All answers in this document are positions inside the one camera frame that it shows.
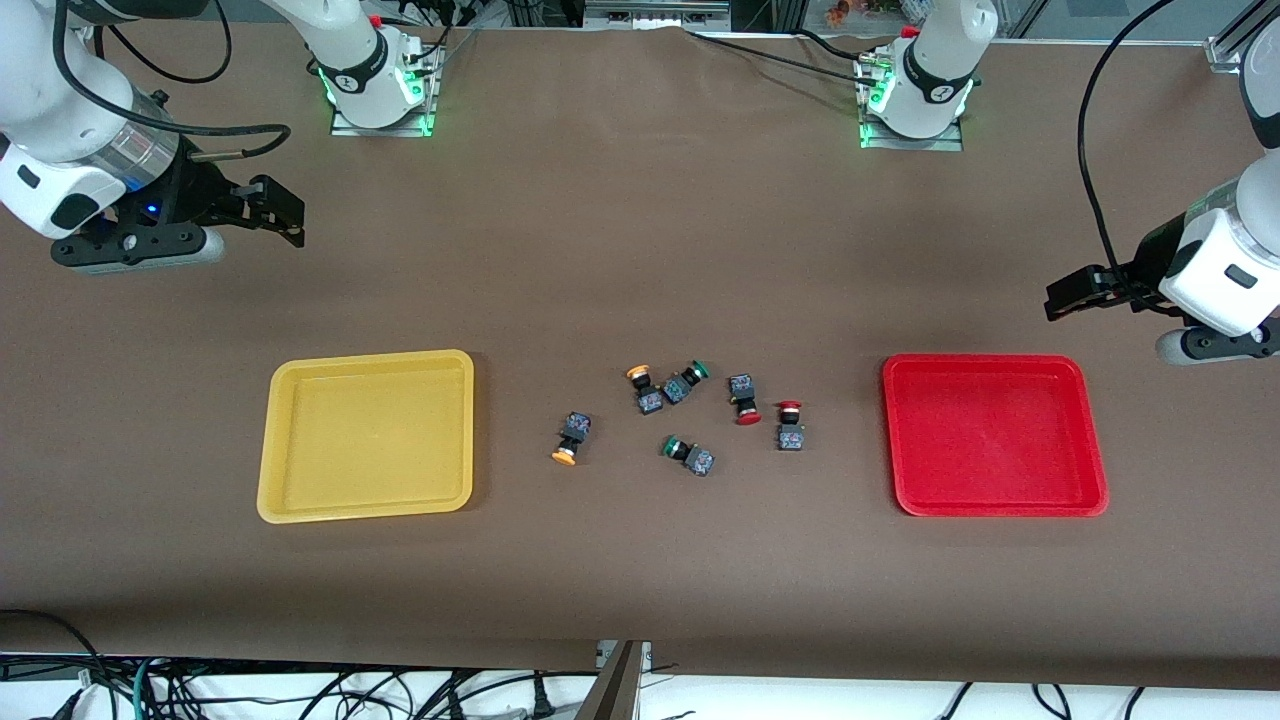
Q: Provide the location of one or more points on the green push button switch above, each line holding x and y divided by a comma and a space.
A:
681, 386
697, 460

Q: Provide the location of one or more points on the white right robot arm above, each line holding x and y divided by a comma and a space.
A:
350, 45

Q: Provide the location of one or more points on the red plastic tray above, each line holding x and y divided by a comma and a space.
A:
995, 435

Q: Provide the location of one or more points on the aluminium corner bracket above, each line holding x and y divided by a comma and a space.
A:
1228, 52

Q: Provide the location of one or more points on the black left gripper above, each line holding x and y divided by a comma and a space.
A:
1153, 256

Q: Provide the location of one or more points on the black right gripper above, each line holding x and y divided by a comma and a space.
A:
192, 192

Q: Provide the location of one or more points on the yellow push button switch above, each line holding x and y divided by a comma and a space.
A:
649, 398
575, 430

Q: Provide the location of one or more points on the black electronics box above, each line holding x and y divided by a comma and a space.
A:
657, 12

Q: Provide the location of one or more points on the yellow plastic tray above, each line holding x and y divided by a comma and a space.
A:
365, 440

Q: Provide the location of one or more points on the red push button switch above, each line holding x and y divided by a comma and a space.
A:
791, 433
743, 392

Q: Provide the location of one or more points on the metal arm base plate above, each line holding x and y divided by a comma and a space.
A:
915, 143
345, 125

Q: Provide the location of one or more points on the aluminium frame profile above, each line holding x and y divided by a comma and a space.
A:
615, 685

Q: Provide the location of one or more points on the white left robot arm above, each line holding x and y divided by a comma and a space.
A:
940, 55

